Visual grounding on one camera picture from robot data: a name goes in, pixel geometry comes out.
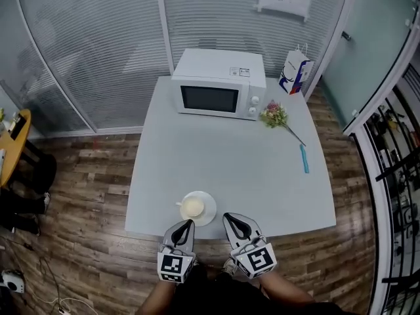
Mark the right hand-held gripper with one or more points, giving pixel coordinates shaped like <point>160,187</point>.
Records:
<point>257,259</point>

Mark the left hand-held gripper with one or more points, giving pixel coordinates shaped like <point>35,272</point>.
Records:
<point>172,264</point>

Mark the white cup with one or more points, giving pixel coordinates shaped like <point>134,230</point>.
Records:
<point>192,206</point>

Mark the white saucer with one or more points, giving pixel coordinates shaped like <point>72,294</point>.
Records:
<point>210,208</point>

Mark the person's left forearm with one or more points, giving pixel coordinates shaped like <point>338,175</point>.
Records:
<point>159,299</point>

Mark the person's right forearm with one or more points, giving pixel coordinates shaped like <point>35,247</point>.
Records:
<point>285,287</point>

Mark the person's right shoe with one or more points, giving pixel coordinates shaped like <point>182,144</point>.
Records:
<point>230,267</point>

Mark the white table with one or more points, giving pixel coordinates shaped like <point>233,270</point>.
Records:
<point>229,166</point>

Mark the person's black shorts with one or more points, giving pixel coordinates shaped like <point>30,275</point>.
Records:
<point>216,295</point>

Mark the light blue pen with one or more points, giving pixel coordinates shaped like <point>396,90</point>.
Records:
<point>304,159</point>

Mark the small flower bouquet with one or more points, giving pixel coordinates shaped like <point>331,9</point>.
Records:
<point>274,115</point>

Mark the white microwave oven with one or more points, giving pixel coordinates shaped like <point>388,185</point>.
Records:
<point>216,77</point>

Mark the black balcony railing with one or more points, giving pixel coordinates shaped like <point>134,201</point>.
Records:
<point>393,176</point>

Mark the white paper bag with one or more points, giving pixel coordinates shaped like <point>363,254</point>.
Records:
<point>293,72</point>

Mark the round wooden table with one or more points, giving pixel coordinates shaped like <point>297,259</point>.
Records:
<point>11,153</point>

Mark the black phone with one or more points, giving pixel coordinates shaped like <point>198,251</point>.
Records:
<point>18,128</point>

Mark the frosted glass door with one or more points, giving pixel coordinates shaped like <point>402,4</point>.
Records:
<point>367,44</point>

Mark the white floor camera device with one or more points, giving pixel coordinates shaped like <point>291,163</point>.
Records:
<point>11,281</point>

